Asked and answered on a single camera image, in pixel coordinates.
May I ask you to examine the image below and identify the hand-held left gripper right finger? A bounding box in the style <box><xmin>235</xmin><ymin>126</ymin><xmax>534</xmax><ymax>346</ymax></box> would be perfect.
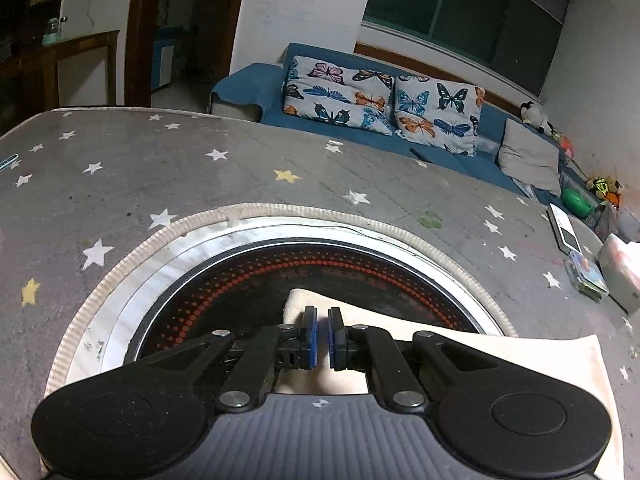
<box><xmin>328</xmin><ymin>306</ymin><xmax>503</xmax><ymax>414</ymax></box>

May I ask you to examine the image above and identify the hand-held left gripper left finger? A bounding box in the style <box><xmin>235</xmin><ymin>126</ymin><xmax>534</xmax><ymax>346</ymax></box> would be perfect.
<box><xmin>134</xmin><ymin>306</ymin><xmax>319</xmax><ymax>414</ymax></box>

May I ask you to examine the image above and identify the cream cloth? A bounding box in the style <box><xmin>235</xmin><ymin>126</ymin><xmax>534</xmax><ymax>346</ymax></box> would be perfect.
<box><xmin>272</xmin><ymin>287</ymin><xmax>626</xmax><ymax>480</ymax></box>

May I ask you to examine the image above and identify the round black heater plate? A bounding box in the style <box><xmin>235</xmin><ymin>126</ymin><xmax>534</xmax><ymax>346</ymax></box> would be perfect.
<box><xmin>67</xmin><ymin>210</ymin><xmax>518</xmax><ymax>386</ymax></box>

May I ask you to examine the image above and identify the blue sofa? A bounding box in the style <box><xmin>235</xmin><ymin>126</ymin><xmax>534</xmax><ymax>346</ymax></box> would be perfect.
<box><xmin>207</xmin><ymin>42</ymin><xmax>601</xmax><ymax>211</ymax></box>

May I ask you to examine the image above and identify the grey star-printed table cover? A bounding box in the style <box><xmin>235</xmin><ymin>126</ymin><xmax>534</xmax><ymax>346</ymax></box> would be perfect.
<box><xmin>0</xmin><ymin>106</ymin><xmax>640</xmax><ymax>480</ymax></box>

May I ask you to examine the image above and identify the wide butterfly print cushion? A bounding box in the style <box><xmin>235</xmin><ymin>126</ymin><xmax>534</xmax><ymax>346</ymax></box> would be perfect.
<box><xmin>281</xmin><ymin>55</ymin><xmax>397</xmax><ymax>137</ymax></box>

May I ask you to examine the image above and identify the square butterfly print cushion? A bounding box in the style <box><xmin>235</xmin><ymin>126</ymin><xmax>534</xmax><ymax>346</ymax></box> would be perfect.
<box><xmin>392</xmin><ymin>75</ymin><xmax>486</xmax><ymax>157</ymax></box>

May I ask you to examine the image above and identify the white flat device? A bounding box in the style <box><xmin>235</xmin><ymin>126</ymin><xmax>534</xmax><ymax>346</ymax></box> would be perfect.
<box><xmin>547</xmin><ymin>203</ymin><xmax>584</xmax><ymax>255</ymax></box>

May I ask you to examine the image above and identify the clear plastic box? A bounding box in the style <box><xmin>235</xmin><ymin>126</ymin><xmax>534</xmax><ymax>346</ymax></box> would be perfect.
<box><xmin>565</xmin><ymin>252</ymin><xmax>610</xmax><ymax>302</ymax></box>

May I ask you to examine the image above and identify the plain grey cushion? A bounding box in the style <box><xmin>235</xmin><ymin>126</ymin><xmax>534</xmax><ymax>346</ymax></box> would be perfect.
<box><xmin>497</xmin><ymin>119</ymin><xmax>563</xmax><ymax>196</ymax></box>

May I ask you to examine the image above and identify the green ball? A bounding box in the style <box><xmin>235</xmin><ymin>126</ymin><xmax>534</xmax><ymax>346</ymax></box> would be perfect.
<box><xmin>561</xmin><ymin>187</ymin><xmax>594</xmax><ymax>214</ymax></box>

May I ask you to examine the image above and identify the white tissue pack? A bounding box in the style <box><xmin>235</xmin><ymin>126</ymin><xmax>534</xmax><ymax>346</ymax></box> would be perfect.
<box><xmin>597</xmin><ymin>236</ymin><xmax>640</xmax><ymax>314</ymax></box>

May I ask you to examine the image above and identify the black and white plush toy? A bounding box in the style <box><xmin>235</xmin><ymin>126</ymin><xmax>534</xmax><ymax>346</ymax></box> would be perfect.
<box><xmin>520</xmin><ymin>102</ymin><xmax>552</xmax><ymax>129</ymax></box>

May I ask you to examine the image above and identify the pink plush toy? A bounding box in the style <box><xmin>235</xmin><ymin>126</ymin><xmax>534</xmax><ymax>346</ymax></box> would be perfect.
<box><xmin>547</xmin><ymin>122</ymin><xmax>577</xmax><ymax>160</ymax></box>

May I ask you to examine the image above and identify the yellow and orange plush toy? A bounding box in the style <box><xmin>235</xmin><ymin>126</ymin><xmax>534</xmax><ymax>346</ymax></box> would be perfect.
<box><xmin>585</xmin><ymin>175</ymin><xmax>624</xmax><ymax>208</ymax></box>

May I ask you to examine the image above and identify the blue cabinet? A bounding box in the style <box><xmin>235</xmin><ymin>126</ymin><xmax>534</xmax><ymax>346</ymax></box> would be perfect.
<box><xmin>151</xmin><ymin>29</ymin><xmax>179</xmax><ymax>93</ymax></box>

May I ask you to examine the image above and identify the dark window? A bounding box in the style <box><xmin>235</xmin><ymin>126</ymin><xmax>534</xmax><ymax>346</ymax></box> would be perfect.
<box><xmin>360</xmin><ymin>0</ymin><xmax>571</xmax><ymax>97</ymax></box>

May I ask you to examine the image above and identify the wooden desk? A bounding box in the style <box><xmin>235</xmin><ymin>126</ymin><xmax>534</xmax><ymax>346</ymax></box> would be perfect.
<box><xmin>0</xmin><ymin>30</ymin><xmax>121</xmax><ymax>117</ymax></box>

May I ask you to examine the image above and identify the wooden door frame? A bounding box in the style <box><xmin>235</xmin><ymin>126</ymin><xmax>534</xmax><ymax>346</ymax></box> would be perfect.
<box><xmin>123</xmin><ymin>0</ymin><xmax>252</xmax><ymax>108</ymax></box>

